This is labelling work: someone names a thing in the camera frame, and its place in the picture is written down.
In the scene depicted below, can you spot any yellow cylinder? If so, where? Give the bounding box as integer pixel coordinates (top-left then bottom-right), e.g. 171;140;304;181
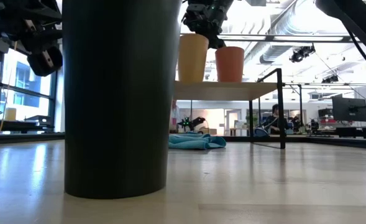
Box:
4;107;17;122

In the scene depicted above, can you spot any small black ceiling spotlight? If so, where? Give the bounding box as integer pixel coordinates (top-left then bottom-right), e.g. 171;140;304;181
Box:
321;74;340;85

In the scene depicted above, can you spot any black aluminium table frame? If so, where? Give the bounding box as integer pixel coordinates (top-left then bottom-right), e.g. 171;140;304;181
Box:
0;131;366;151

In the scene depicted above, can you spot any black desk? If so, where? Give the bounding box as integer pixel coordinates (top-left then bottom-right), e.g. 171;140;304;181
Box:
334;125;366;140

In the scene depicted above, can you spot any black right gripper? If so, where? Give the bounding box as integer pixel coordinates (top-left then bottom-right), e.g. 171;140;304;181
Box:
182;0;234;50

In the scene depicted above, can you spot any wooden shelf with black legs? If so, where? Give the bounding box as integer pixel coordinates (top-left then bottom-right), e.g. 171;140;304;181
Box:
173;68;286;150

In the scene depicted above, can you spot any small orange cup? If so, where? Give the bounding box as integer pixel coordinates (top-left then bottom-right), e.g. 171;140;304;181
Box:
214;46;245;83

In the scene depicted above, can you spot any large black cup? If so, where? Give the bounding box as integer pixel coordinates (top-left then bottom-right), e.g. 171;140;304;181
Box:
62;0;183;200

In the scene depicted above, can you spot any person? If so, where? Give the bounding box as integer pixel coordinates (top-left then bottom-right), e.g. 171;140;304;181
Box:
262;103;291;136

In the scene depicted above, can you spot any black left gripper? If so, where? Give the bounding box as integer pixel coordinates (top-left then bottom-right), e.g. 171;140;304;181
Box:
4;0;63;77

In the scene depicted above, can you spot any black ceiling spotlight cluster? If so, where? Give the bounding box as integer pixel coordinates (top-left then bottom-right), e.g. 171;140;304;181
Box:
289;44;316;63

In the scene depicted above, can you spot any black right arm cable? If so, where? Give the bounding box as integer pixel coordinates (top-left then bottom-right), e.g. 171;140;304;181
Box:
345;28;366;79

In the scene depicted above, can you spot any black computer monitor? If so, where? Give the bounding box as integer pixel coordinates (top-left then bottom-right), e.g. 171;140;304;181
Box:
331;96;366;123

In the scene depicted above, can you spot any blue cloth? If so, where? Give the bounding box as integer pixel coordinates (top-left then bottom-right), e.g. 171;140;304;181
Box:
168;131;227;151

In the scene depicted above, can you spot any black overhead light beam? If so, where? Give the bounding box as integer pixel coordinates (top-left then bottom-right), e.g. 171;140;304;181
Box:
180;32;361;44

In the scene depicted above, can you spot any medium yellow cup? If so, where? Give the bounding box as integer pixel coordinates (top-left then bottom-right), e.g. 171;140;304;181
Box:
178;33;209;83

